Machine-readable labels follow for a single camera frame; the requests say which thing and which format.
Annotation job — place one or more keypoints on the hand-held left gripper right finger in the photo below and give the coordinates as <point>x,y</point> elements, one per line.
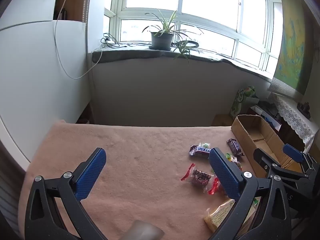
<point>225,172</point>

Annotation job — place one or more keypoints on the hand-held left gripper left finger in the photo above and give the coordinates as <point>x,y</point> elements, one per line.
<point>92,170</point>

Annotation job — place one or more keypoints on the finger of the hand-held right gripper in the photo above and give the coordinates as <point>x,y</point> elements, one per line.
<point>293,153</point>
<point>265,161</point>

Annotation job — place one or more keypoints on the clear packet with red ends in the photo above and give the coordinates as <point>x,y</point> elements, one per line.
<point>200,176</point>

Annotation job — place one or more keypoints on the brown chocolate bar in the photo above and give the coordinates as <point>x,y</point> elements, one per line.
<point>235,148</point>
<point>198,150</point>

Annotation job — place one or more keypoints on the cardboard box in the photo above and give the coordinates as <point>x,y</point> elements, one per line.
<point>246,130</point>

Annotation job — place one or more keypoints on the clear-wrapped yellow bread packet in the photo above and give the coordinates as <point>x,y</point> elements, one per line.
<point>218,215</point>

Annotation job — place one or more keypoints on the green snack packet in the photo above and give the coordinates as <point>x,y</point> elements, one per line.
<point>228,156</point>

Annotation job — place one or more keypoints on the clear-wrapped green candy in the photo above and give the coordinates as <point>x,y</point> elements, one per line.
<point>205,145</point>

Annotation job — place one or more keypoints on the white lace cloth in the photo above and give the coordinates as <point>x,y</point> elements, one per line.
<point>295,117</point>

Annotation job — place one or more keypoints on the dark figurine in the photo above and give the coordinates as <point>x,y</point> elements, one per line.
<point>305,107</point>

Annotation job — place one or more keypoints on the wooden stool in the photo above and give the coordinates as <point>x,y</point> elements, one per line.
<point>221,120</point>

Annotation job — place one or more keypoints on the green gift bag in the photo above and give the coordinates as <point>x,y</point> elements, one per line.
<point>237,102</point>

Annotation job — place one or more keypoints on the white cabinet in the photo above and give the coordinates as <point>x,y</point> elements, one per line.
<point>37,80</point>

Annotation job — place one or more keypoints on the small potted spider plant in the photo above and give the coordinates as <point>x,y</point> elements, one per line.
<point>184,50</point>

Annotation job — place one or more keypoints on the large potted spider plant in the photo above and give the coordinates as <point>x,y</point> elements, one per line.
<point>161,41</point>

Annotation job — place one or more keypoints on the wooden cabinet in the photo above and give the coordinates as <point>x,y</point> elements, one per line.
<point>72,0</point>

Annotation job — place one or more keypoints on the wall map poster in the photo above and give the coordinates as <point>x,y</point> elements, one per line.
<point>292,42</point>

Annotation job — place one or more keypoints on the white window frame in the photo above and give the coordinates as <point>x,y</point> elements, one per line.
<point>178,5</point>

